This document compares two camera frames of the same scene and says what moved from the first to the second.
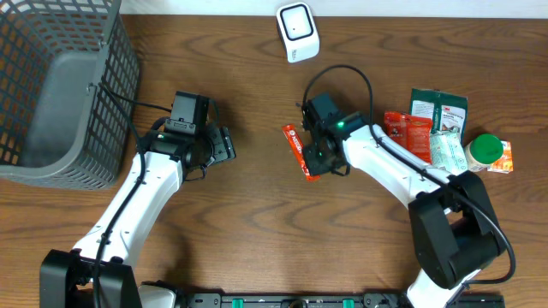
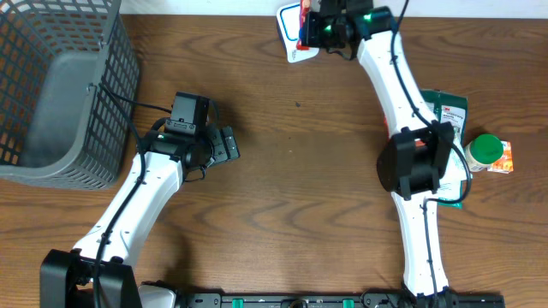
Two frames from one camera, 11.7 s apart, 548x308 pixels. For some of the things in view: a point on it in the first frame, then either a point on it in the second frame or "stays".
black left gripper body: [223, 149] stays
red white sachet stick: [291, 133] to [306, 5]
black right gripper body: [318, 162] to [324, 32]
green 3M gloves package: [446, 109] stays
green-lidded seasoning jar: [482, 151] stays
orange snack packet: [505, 163] stays
